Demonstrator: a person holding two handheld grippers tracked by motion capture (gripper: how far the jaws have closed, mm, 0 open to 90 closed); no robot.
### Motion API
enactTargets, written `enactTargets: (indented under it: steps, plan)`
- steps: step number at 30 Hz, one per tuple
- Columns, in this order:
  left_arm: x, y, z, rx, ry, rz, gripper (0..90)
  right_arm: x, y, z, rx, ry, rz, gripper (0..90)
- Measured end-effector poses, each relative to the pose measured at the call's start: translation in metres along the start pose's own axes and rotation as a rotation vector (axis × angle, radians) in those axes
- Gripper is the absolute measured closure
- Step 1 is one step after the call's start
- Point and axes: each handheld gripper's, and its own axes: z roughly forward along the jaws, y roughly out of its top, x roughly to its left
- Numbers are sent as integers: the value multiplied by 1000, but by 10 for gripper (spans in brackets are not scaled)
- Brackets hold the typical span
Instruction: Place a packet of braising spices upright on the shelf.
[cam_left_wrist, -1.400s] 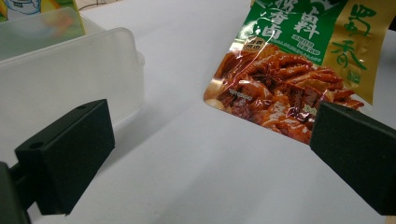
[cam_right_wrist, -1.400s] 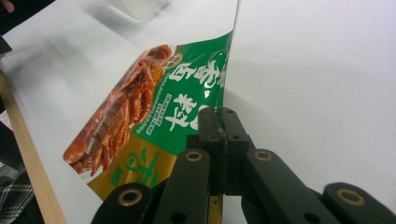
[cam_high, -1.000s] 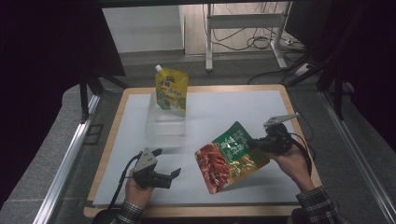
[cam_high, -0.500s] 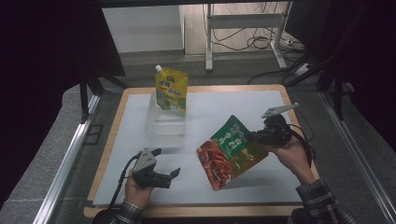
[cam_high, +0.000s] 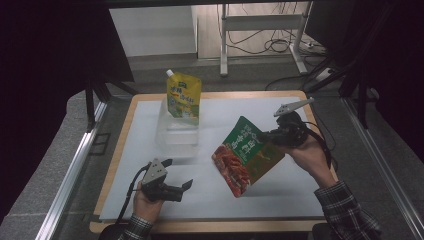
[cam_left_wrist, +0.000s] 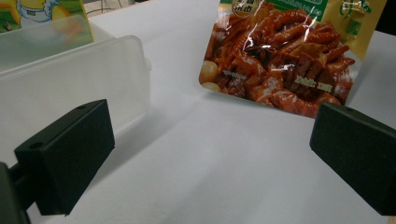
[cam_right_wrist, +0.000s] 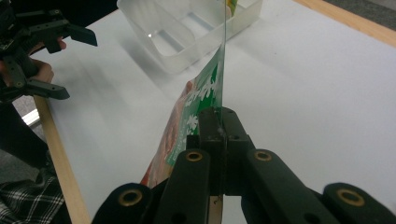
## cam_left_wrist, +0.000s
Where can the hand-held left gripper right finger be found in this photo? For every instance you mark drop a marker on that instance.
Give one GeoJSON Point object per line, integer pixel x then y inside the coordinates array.
{"type": "Point", "coordinates": [358, 155]}

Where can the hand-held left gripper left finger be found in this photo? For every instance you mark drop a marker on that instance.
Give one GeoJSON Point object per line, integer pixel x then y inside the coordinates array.
{"type": "Point", "coordinates": [71, 155]}

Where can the clear plastic container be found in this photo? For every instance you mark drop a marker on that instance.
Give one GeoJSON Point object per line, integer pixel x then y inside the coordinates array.
{"type": "Point", "coordinates": [77, 77]}

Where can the green and red food packet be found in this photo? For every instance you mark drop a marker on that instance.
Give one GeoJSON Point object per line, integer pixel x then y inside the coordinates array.
{"type": "Point", "coordinates": [280, 62]}

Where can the yellow snack packet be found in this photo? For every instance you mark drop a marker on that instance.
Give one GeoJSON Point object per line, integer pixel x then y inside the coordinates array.
{"type": "Point", "coordinates": [37, 12]}

